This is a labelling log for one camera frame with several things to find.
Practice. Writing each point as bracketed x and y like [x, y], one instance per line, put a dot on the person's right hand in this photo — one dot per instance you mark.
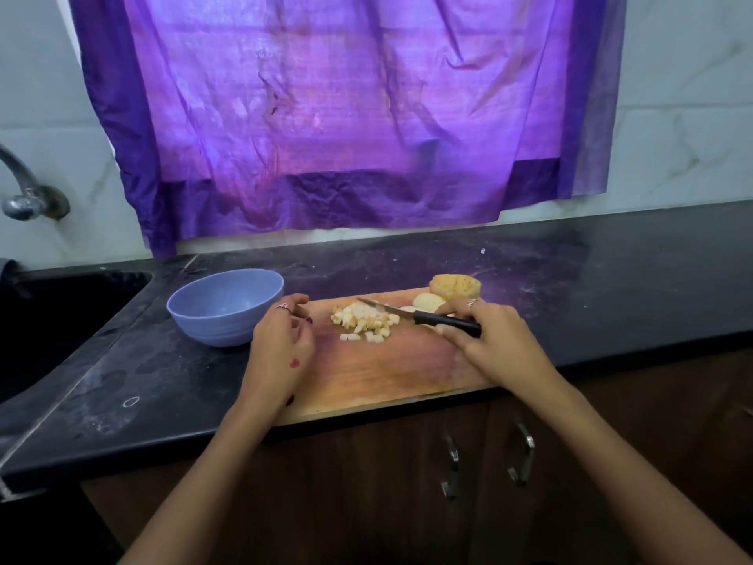
[506, 347]

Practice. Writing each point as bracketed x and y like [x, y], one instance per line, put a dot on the blue bowl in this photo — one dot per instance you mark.
[224, 306]

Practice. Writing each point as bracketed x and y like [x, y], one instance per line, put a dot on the pile of diced potato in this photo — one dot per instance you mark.
[365, 320]

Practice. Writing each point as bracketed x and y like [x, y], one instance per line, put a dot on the white rubber band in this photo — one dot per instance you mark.
[124, 401]

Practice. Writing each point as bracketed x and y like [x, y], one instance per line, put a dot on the purple cloth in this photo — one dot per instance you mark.
[353, 100]

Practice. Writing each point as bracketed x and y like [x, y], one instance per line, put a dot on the person's left hand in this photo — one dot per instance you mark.
[277, 353]

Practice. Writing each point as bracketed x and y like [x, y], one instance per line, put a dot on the potato slice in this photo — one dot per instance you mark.
[428, 302]

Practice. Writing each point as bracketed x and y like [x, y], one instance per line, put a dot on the wooden cutting board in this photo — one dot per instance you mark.
[377, 370]

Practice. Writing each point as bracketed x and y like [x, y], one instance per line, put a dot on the metal faucet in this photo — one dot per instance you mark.
[35, 200]

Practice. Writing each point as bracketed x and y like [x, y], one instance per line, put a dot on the person's left forearm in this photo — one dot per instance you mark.
[194, 488]

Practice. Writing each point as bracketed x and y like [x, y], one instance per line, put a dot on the rounded potato end piece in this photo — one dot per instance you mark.
[455, 285]

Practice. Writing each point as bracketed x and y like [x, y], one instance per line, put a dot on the person's right forearm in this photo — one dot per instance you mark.
[647, 482]

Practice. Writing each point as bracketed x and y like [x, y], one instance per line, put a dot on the dark sink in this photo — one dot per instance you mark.
[59, 323]

